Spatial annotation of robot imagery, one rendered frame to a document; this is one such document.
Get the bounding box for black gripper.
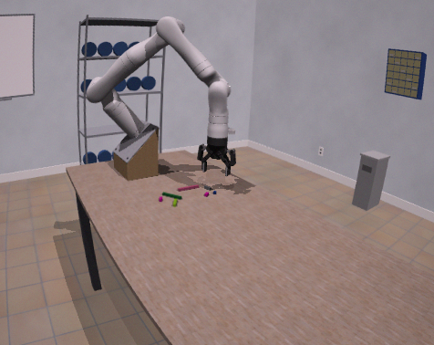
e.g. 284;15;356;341
197;136;236;176

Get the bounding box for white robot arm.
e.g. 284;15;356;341
86;16;235;139

